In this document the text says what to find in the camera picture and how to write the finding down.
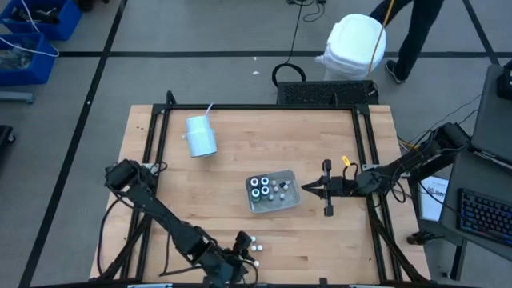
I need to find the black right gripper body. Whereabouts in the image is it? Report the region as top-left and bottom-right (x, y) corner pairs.
(323, 158), (358, 217)

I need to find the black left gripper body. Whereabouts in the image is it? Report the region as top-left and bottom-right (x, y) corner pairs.
(207, 230), (253, 288)

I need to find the grey plastic bin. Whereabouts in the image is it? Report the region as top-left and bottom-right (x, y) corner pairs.
(244, 169), (302, 214)

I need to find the black mesh computer case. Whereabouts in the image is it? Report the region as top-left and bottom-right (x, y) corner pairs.
(275, 79), (380, 106)

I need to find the white printed paper sheet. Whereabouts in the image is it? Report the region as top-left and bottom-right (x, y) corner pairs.
(418, 174), (450, 222)

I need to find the dark table clamp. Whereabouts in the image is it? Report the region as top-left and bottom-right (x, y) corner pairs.
(406, 230), (436, 246)

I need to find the white cylindrical container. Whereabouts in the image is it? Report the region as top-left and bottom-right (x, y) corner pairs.
(182, 102), (219, 158)

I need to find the dark grey desk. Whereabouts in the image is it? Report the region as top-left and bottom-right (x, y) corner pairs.
(415, 138), (512, 281)

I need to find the white-bagged trash bin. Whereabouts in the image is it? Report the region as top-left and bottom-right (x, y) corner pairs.
(314, 13), (388, 81)

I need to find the black backlit keyboard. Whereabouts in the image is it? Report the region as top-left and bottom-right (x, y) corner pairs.
(457, 187), (512, 248)

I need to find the person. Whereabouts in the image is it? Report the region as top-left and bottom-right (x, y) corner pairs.
(368, 0), (446, 86)

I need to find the black floor object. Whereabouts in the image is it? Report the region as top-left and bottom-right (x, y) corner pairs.
(0, 124), (17, 161)

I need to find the grey flat bar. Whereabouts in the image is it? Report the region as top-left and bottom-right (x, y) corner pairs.
(0, 91), (35, 105)

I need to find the blue storage bin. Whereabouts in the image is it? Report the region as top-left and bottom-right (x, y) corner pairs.
(0, 32), (58, 86)
(0, 0), (83, 42)

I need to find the black aluminium table frame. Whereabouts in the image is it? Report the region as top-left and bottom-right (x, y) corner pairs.
(90, 90), (433, 288)

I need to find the black coiled floor cable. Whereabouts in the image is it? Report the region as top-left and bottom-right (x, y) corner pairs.
(271, 0), (308, 88)

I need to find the yellow hanging cable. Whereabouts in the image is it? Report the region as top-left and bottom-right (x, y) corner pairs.
(367, 0), (397, 78)

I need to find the white cable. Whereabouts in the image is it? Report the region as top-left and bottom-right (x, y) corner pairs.
(0, 0), (60, 58)

